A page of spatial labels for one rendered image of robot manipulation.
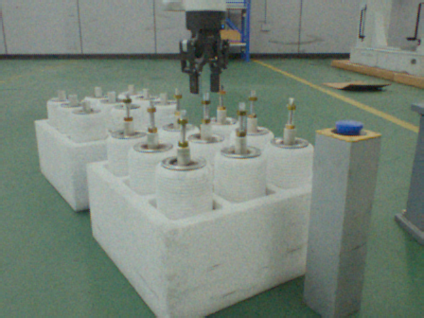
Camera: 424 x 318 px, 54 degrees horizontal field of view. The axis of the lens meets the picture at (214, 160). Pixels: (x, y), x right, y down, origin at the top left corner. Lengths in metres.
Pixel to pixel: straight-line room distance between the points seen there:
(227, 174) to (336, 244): 0.21
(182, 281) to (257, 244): 0.15
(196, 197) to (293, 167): 0.22
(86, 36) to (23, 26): 0.99
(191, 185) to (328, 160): 0.21
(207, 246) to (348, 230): 0.22
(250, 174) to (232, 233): 0.11
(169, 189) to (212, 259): 0.13
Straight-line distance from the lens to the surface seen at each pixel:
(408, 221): 1.12
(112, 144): 0.87
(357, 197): 0.67
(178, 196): 0.66
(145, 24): 7.16
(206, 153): 0.81
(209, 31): 0.81
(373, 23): 5.41
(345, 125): 0.65
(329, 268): 0.71
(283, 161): 0.79
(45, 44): 7.47
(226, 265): 0.72
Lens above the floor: 0.46
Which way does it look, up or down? 18 degrees down
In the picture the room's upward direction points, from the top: straight up
